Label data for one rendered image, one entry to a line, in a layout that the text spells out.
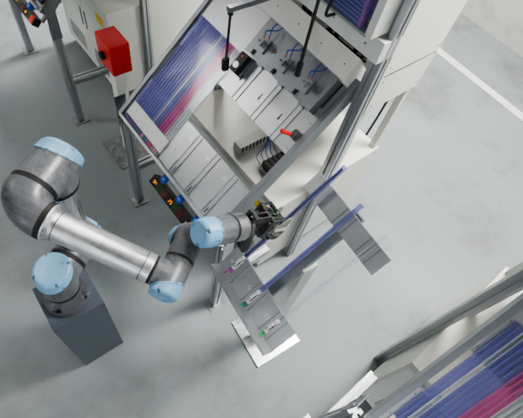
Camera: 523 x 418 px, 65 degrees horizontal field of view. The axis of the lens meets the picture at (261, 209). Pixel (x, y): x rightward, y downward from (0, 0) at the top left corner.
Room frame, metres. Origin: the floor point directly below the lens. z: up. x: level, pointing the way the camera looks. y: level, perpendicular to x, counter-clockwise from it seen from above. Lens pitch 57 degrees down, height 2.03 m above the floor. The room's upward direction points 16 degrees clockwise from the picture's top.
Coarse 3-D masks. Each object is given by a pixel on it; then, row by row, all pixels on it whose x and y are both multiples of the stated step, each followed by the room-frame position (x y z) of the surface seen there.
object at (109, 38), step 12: (96, 36) 1.48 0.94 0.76; (108, 36) 1.48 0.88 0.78; (120, 36) 1.51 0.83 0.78; (108, 48) 1.41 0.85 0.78; (120, 48) 1.45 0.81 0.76; (108, 60) 1.43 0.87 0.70; (120, 60) 1.45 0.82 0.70; (120, 72) 1.44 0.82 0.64; (120, 84) 1.47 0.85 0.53; (108, 144) 1.46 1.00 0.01; (120, 144) 1.49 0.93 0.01; (120, 156) 1.41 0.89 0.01
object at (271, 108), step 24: (216, 0) 1.45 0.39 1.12; (240, 0) 1.43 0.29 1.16; (216, 24) 1.37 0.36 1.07; (240, 24) 1.35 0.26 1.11; (264, 24) 1.33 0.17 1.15; (240, 48) 1.28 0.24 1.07; (264, 72) 1.19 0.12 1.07; (240, 96) 1.12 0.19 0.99; (264, 96) 1.11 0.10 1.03; (288, 96) 1.10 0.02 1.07; (336, 96) 1.08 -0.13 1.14; (264, 120) 1.04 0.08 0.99; (288, 120) 1.03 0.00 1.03; (312, 120) 1.02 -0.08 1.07; (288, 144) 0.96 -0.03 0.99
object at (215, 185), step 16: (192, 128) 1.04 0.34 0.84; (176, 144) 1.00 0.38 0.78; (192, 144) 0.99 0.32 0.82; (208, 144) 0.99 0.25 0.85; (176, 160) 0.94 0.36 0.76; (192, 160) 0.94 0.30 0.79; (208, 160) 0.94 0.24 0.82; (176, 176) 0.89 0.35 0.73; (192, 176) 0.89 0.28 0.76; (208, 176) 0.89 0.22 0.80; (224, 176) 0.88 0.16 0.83; (192, 192) 0.84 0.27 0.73; (208, 192) 0.83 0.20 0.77; (224, 192) 0.83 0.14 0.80; (240, 192) 0.83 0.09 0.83; (224, 208) 0.78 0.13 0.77
